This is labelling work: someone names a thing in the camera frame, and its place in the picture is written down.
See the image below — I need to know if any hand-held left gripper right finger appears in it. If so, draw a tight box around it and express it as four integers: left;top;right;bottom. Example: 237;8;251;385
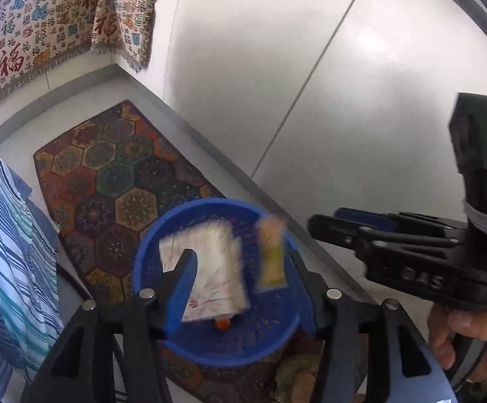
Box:
287;250;458;403

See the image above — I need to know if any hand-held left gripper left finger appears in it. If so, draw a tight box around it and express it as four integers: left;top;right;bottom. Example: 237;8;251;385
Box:
20;249;199;403

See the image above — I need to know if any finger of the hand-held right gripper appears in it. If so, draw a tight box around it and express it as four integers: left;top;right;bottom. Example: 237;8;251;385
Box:
308;214;459;262
335;207;469;236

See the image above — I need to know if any white packet with pink print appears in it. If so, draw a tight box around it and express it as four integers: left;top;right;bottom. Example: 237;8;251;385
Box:
159;220;251;324

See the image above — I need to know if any yellowish snack packet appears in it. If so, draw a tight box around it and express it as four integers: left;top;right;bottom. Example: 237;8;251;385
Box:
255;214;289;295

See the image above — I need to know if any blue plastic bin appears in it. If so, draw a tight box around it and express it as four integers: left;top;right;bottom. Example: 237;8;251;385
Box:
132;198;313;367

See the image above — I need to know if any person's right hand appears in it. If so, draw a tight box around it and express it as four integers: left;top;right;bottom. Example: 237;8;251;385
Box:
427;302;487;384

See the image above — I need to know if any tan fuzzy slipper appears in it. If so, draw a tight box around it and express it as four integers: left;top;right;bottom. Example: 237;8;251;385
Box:
274;352;326;403

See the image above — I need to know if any hexagon patterned rug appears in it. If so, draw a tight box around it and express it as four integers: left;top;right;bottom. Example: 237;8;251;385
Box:
33;100;370;403

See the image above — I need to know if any white base cabinet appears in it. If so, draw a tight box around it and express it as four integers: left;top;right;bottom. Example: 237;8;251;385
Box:
147;0;487;303

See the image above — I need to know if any striped blue tablecloth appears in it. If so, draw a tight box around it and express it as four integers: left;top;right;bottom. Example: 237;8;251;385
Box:
0;130;63;399

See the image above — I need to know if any narrow printed fringed cloth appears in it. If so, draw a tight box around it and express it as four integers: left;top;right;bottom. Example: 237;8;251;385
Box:
90;0;166;72

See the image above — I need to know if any wide printed fringed cloth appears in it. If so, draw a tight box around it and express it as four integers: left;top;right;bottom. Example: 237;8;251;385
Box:
0;0;114;122

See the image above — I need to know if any black cable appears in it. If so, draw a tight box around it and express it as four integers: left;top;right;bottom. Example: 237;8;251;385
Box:
449;298;487;393

